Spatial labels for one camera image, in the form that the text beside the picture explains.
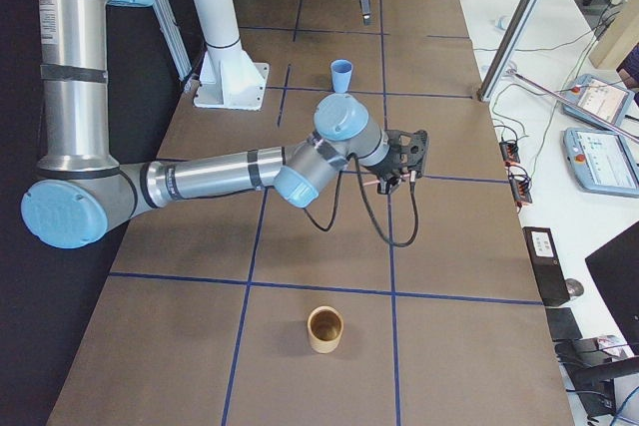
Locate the white pedestal column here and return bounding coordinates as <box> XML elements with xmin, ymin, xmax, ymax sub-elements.
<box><xmin>193</xmin><ymin>0</ymin><xmax>270</xmax><ymax>111</ymax></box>

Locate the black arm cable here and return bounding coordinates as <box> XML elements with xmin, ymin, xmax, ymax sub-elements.
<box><xmin>303</xmin><ymin>154</ymin><xmax>419</xmax><ymax>248</ymax></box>

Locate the aluminium frame post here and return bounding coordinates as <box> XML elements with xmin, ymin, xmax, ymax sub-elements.
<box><xmin>477</xmin><ymin>0</ymin><xmax>539</xmax><ymax>102</ymax></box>

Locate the black monitor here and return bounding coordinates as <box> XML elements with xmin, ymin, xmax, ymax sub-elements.
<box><xmin>585</xmin><ymin>224</ymin><xmax>638</xmax><ymax>353</ymax></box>

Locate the black box with label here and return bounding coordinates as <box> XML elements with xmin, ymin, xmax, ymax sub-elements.
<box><xmin>522</xmin><ymin>226</ymin><xmax>570</xmax><ymax>307</ymax></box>

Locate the blue ribbed plastic cup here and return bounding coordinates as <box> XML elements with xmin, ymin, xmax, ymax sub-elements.
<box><xmin>330</xmin><ymin>59</ymin><xmax>353</xmax><ymax>94</ymax></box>

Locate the teach pendant near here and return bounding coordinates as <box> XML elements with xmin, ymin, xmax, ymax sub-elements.
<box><xmin>562</xmin><ymin>128</ymin><xmax>638</xmax><ymax>198</ymax></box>

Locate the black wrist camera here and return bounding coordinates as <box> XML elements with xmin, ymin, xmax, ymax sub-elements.
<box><xmin>387</xmin><ymin>130</ymin><xmax>428</xmax><ymax>180</ymax></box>

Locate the teach pendant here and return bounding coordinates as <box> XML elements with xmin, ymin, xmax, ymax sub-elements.
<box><xmin>562</xmin><ymin>128</ymin><xmax>638</xmax><ymax>198</ymax></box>
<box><xmin>562</xmin><ymin>74</ymin><xmax>635</xmax><ymax>129</ymax></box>

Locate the bamboo brown cup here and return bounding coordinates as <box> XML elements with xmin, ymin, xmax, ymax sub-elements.
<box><xmin>307</xmin><ymin>305</ymin><xmax>343</xmax><ymax>354</ymax></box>

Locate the teach pendant far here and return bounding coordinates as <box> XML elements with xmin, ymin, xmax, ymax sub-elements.
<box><xmin>562</xmin><ymin>74</ymin><xmax>635</xmax><ymax>129</ymax></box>

